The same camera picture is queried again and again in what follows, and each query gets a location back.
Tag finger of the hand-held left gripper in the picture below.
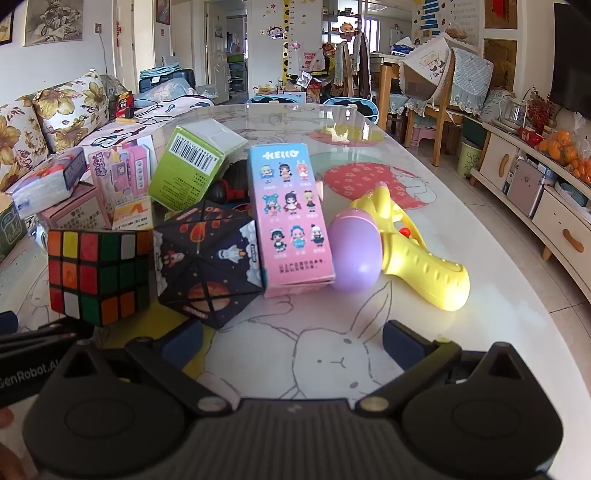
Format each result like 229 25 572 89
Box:
0 323 77 357

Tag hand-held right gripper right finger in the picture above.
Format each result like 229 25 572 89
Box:
355 319 526 417

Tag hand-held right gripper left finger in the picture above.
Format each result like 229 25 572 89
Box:
59 318 232 419

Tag black space print cube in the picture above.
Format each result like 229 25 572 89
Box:
153 200 264 330

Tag yellow toy with purple ball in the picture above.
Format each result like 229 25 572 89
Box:
329 182 471 313

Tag colourful puzzle cube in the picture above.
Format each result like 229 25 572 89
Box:
48 229 156 327

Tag pale pink cardboard box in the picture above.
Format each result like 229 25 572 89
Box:
39 182 114 232

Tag small orange white box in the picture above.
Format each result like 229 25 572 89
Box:
112 196 156 232

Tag tall pink figure box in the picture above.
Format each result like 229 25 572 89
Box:
247 143 337 298

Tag pink toy appliance box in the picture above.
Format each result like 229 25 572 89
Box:
87 136 158 223

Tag white blue tissue packet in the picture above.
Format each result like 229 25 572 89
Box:
11 147 89 219

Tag black red toy figure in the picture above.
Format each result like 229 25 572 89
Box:
207 159 253 209

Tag green box with barcode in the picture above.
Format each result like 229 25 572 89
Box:
148 118 250 213

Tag floral pillow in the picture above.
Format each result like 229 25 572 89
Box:
0 102 51 193
31 71 112 154

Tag green trash can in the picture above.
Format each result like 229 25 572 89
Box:
457 140 484 179

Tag silver metal case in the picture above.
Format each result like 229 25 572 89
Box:
505 158 546 219

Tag pink plastic stool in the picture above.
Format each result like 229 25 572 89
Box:
405 124 428 149

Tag cream television cabinet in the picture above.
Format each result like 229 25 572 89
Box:
470 119 591 278

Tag red snack packet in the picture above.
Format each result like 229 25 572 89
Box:
115 90 136 120

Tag bag of oranges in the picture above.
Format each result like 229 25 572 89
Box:
534 112 591 186

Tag glass kettle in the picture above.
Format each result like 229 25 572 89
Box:
501 96 528 131

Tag wooden chair with lace cover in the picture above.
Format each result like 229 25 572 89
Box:
398 36 496 168

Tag black suitcase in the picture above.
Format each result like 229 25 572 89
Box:
138 68 195 94

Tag red berry plant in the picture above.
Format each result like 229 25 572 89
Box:
523 87 558 131

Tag wooden dining table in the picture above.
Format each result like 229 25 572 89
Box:
368 52 417 136

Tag green storage drawers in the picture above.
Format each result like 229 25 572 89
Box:
225 52 246 94

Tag folded blue cloth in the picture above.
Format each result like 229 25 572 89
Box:
139 57 182 79

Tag framed portrait drawing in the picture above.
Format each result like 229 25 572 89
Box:
23 0 84 41

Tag black television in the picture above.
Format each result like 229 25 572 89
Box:
549 2 591 114

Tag black charger cable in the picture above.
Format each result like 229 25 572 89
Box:
133 98 177 126

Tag framed figure drawing black frame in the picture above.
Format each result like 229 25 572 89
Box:
0 6 15 45

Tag giraffe height wall sticker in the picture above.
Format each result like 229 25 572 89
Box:
281 0 297 80

